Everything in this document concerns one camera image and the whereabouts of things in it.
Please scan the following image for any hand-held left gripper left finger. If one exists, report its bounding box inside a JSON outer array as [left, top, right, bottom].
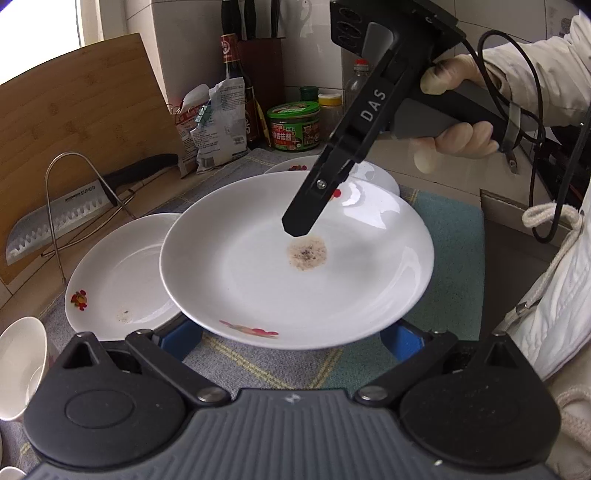
[[62, 318, 230, 408]]

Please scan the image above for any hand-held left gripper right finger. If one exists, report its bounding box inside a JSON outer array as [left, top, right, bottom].
[[355, 323, 527, 408]]

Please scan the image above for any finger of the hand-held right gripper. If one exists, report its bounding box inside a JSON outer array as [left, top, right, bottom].
[[282, 154, 365, 239]]

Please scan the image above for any white fruit print plate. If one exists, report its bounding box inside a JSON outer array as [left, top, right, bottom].
[[263, 156, 401, 197], [65, 213, 184, 343], [159, 171, 435, 352]]

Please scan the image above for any person's right forearm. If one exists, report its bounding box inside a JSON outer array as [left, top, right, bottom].
[[480, 14, 591, 130]]

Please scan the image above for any person's right hand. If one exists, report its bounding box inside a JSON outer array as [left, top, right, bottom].
[[410, 54, 502, 172]]

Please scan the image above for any red cap clear bottle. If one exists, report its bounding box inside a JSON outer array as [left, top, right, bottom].
[[344, 59, 370, 118]]

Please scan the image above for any yellow lid spice jar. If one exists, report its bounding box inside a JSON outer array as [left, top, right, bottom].
[[318, 93, 345, 139]]

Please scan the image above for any green lid sauce jar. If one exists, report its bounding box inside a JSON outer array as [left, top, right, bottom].
[[267, 102, 322, 153]]

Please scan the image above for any checked grey blue towel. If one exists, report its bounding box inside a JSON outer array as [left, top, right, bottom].
[[0, 148, 485, 462]]

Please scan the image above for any dark red knife block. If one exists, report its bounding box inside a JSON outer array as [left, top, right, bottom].
[[238, 39, 284, 144]]

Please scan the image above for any dark soy sauce bottle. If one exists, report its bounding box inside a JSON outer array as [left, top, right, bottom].
[[220, 33, 259, 149]]

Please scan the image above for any white printed bag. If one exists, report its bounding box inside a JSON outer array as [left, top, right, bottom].
[[185, 76, 250, 174]]

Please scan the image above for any red printed packet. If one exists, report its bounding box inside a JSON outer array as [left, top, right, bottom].
[[166, 99, 213, 178]]

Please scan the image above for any person's white jacket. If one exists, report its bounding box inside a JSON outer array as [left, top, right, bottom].
[[489, 189, 591, 480]]

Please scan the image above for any steel santoku knife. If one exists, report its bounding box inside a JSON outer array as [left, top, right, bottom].
[[6, 154, 179, 267]]

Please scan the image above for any bamboo cutting board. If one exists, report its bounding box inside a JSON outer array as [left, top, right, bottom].
[[0, 32, 188, 287]]

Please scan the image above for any black wrist strap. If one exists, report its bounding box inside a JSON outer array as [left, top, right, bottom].
[[501, 104, 522, 175]]

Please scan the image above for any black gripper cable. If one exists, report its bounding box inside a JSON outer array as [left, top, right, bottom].
[[475, 30, 591, 245]]

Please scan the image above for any white drawstring cord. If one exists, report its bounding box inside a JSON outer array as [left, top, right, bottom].
[[522, 203, 583, 319]]

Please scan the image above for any metal wire rack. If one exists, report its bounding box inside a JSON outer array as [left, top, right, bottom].
[[41, 152, 138, 284]]

